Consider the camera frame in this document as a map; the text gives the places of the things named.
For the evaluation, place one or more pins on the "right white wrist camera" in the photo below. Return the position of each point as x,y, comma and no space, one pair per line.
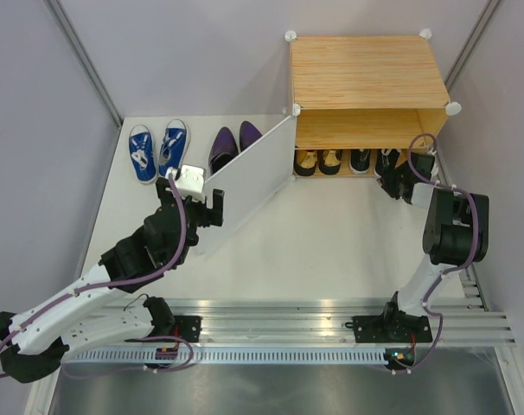
435,168

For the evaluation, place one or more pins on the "right blue canvas sneaker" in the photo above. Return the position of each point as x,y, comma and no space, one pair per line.
174,146

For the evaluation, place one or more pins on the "white cabinet door panel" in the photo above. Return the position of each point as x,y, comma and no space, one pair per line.
249,181

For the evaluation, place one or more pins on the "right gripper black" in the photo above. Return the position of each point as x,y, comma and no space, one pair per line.
387,180

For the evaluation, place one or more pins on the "aluminium rail base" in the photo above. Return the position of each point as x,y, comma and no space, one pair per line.
321,322

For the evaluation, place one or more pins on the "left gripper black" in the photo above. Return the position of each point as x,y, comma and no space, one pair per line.
214,216

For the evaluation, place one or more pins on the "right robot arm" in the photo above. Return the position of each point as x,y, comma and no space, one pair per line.
456,234

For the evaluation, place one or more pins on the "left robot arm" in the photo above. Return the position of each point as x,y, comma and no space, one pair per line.
35,343

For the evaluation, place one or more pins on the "white slotted cable duct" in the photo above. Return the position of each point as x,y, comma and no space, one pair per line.
231,355

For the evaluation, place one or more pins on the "black white sneaker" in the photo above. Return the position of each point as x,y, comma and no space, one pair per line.
359,161
386,161

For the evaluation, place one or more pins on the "gold loafer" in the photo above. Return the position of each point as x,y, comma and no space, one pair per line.
305,162
329,161

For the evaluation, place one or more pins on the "blue canvas sneaker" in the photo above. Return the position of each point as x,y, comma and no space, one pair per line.
141,149
174,146

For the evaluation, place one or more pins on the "purple pointed loafer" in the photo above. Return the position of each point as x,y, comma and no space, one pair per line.
223,150
249,134

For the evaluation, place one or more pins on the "left blue canvas sneaker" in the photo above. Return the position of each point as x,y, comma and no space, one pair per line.
141,149

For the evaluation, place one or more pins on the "wooden shoe cabinet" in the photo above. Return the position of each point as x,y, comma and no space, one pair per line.
366,92

